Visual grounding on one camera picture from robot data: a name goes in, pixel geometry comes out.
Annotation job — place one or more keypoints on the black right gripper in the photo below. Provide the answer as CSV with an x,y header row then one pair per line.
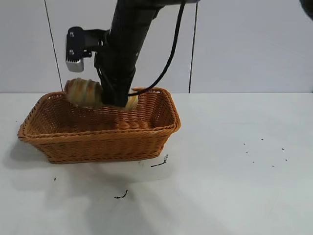
x,y
117,63

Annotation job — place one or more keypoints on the long striped bread loaf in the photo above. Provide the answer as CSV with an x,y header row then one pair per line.
x,y
83,94

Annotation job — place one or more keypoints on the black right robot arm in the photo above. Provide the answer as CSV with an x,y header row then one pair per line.
x,y
133,22

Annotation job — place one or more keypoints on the brown woven wicker basket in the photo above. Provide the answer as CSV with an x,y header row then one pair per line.
x,y
97,144

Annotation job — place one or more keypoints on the black rounded blurred object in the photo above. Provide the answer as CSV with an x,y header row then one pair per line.
x,y
307,7

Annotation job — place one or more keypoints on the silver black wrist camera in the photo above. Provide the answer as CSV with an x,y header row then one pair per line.
x,y
74,49

